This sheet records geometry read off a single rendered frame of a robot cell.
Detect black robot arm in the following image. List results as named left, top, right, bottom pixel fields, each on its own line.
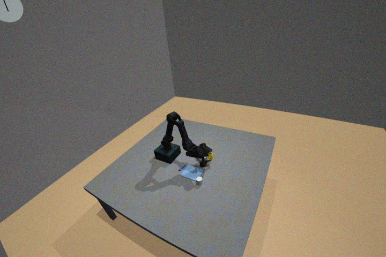
left=161, top=111, right=209, bottom=158

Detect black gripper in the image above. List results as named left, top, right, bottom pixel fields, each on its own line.
left=196, top=143, right=211, bottom=167

